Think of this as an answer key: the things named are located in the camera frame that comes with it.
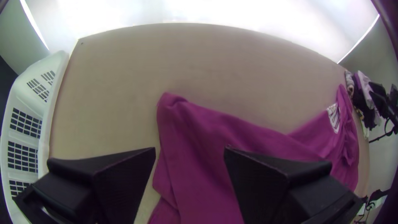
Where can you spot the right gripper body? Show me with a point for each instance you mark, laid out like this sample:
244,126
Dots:
384,102

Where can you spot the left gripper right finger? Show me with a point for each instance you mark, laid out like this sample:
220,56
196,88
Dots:
264,186

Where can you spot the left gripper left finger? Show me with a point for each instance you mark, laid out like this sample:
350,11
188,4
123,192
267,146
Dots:
118,183

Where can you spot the dark t-shirt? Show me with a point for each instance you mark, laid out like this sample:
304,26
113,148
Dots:
199,155

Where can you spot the heap of clothes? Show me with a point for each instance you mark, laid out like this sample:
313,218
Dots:
362,99

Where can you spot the white laundry basket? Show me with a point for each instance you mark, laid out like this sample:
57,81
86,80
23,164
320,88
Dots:
28,124

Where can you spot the white sheer curtain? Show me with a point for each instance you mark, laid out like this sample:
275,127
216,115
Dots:
199,15

